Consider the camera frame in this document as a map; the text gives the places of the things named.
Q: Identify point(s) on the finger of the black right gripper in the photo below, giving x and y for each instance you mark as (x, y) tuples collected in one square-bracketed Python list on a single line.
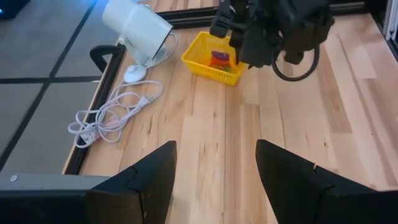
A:
[(237, 34), (221, 18)]

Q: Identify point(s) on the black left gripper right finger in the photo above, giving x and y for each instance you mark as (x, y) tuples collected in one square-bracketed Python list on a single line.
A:
[(311, 202)]

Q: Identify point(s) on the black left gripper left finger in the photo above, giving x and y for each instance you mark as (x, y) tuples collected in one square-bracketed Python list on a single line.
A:
[(124, 202)]

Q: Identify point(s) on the purple spiral coil band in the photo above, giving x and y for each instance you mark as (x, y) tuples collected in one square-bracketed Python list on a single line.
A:
[(220, 55)]

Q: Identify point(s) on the red spiral coil band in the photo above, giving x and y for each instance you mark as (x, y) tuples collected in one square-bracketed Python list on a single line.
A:
[(219, 61)]

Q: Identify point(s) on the green spiral coil band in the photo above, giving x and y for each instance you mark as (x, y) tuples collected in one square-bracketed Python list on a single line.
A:
[(229, 68)]

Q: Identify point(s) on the yellow plastic basket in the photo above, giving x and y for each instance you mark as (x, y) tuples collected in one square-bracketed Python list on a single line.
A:
[(199, 60)]

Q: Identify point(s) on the grey perforated metal shelf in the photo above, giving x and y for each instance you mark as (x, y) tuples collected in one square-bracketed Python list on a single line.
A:
[(46, 182)]

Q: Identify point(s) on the white round puck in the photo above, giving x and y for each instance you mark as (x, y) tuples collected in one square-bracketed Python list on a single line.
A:
[(134, 73)]

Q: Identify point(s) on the dark blue-lit device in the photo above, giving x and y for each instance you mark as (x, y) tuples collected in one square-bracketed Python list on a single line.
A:
[(11, 6)]

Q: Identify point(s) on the black aluminium table frame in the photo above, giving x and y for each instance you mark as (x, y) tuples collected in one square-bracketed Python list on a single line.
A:
[(105, 93)]

